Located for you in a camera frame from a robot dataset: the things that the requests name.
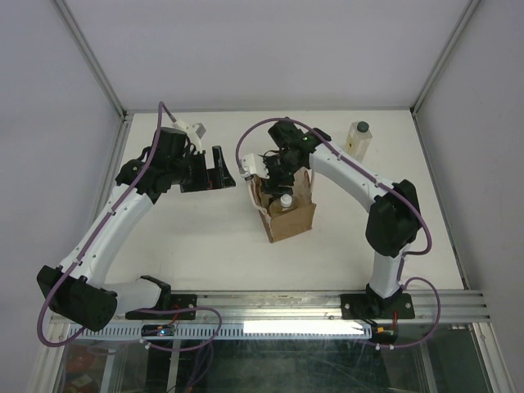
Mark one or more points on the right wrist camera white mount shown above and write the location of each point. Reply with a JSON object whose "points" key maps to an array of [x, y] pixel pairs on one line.
{"points": [[253, 165]]}

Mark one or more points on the clear square bottle dark cap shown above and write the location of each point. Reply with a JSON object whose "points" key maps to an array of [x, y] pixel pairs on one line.
{"points": [[358, 140]]}

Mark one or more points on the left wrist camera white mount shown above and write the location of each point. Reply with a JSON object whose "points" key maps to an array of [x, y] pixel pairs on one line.
{"points": [[195, 132]]}

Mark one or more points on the left aluminium corner post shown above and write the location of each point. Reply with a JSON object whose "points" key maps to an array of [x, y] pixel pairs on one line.
{"points": [[67, 17]]}

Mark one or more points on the clear bottle white cap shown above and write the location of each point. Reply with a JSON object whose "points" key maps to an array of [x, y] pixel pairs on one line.
{"points": [[283, 205]]}

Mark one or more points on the grey slotted cable duct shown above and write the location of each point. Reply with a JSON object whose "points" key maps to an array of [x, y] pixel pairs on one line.
{"points": [[250, 330]]}

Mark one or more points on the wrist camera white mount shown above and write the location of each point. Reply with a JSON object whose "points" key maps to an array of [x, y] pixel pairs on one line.
{"points": [[253, 165], [195, 132]]}

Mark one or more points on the aluminium rail frame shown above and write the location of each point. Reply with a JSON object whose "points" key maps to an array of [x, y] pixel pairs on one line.
{"points": [[449, 306]]}

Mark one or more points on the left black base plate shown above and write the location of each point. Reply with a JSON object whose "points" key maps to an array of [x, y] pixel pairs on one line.
{"points": [[180, 307]]}

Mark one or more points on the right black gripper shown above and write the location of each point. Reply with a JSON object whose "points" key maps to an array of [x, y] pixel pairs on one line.
{"points": [[270, 186]]}

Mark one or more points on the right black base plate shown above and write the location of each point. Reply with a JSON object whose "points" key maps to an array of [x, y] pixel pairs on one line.
{"points": [[360, 305]]}

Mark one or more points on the right aluminium corner post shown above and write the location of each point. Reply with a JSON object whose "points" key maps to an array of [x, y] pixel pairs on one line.
{"points": [[445, 54]]}

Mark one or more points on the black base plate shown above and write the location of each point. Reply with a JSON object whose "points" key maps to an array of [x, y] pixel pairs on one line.
{"points": [[360, 305], [180, 307]]}

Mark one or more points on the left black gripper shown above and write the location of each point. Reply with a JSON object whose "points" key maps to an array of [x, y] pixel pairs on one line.
{"points": [[213, 178]]}

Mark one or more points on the aluminium corner post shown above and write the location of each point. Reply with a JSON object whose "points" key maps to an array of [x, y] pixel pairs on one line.
{"points": [[67, 17], [445, 54]]}

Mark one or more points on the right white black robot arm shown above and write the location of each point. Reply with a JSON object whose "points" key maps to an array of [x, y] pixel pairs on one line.
{"points": [[392, 208]]}

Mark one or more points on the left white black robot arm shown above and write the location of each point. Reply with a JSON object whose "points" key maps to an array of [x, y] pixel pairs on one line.
{"points": [[76, 289]]}

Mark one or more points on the brown canvas tote bag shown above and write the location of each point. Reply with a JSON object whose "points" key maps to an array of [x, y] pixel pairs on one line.
{"points": [[281, 222]]}

